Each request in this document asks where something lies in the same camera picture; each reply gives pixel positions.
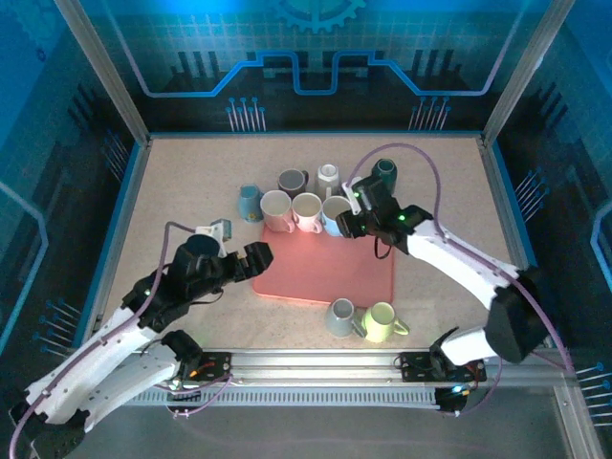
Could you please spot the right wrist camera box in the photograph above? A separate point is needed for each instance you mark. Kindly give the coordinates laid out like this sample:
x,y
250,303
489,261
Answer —
x,y
363,193

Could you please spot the dark grey mug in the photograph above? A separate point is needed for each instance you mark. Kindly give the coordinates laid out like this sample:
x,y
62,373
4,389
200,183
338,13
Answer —
x,y
291,182

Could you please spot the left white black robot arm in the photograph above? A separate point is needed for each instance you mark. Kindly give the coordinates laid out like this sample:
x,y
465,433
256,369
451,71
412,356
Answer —
x,y
95,354

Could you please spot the light pink mug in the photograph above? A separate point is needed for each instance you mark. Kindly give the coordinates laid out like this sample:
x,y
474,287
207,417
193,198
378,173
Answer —
x,y
307,206

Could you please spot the aluminium frame post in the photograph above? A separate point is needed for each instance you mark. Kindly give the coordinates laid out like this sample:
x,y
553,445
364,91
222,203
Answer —
x,y
528,72
102,72

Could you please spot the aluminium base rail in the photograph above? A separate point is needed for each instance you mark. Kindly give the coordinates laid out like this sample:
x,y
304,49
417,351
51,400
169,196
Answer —
x,y
311,365

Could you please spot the dark green faceted mug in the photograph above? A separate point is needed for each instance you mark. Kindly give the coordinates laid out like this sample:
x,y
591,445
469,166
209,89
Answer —
x,y
385,172

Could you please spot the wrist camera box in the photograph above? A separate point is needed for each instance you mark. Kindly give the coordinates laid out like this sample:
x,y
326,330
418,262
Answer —
x,y
363,193
219,230

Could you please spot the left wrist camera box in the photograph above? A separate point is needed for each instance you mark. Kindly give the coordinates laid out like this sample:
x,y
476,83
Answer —
x,y
219,230

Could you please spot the teal blue mug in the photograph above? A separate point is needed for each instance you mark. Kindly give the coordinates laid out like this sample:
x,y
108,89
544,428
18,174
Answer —
x,y
248,203

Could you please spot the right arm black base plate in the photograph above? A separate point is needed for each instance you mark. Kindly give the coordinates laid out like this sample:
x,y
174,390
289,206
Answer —
x,y
413,368

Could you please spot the pale grey faceted mug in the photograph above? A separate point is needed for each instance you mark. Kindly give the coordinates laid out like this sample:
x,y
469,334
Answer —
x,y
327,179

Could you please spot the pink rectangular mat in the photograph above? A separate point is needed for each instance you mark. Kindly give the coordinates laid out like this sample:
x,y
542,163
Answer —
x,y
325,272

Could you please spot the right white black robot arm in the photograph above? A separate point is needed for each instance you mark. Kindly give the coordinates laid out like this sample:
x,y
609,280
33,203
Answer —
x,y
454,258

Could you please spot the light green mug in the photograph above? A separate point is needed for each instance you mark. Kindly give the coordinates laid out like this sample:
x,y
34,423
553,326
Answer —
x,y
380,318

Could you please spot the light blue mug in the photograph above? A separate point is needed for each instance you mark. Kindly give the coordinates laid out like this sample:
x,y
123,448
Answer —
x,y
332,210

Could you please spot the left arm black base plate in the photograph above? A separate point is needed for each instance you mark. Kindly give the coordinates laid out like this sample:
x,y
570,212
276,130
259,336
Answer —
x,y
217,368

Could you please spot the blue table border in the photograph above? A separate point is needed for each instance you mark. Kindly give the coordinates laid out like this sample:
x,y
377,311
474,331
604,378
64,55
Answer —
x,y
109,239

